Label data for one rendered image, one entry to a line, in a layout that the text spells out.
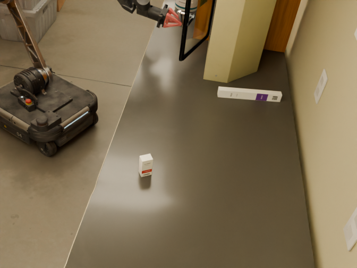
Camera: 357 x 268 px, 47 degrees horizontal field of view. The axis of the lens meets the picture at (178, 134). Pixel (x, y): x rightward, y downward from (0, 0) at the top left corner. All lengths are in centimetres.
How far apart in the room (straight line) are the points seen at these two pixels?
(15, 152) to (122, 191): 162
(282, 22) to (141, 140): 101
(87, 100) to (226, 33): 137
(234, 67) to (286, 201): 70
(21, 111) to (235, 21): 160
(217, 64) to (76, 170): 128
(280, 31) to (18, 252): 177
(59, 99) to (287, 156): 172
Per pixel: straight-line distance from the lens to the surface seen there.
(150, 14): 186
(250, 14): 176
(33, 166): 277
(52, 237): 240
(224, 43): 177
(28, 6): 382
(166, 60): 197
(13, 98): 293
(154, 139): 152
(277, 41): 220
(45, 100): 284
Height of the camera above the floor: 197
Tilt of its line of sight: 41 degrees down
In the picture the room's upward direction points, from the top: 8 degrees clockwise
